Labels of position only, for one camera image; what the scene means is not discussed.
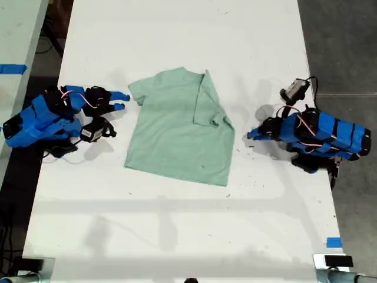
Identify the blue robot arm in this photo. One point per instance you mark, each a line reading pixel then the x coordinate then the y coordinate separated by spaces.
pixel 332 134
pixel 38 123

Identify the grey black camera box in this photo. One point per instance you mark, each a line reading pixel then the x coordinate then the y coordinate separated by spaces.
pixel 295 88

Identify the grey metal tube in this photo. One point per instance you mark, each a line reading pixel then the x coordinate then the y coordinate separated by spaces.
pixel 341 277
pixel 20 278

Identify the long blue tape strip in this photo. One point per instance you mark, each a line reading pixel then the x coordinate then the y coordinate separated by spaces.
pixel 11 68

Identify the white side table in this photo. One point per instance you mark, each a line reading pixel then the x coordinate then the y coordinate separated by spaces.
pixel 14 35

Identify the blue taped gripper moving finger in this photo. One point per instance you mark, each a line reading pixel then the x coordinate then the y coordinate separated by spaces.
pixel 119 106
pixel 258 126

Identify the black round knob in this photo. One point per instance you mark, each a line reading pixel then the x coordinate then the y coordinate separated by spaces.
pixel 191 280

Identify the white mounting plate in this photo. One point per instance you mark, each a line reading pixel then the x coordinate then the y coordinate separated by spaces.
pixel 318 261

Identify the small black box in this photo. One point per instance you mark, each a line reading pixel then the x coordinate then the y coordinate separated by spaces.
pixel 338 261
pixel 32 264

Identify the black camera box white label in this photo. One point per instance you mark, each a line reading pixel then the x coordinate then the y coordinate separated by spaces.
pixel 92 132

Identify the pale green t-shirt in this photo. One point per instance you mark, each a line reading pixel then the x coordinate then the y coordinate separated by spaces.
pixel 173 141

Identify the silver metal plate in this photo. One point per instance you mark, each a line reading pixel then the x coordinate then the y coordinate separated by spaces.
pixel 49 266

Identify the short blue tape strip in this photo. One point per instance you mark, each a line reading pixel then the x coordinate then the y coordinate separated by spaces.
pixel 334 242

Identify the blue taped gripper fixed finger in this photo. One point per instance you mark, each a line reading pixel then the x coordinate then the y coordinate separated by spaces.
pixel 254 134
pixel 120 95

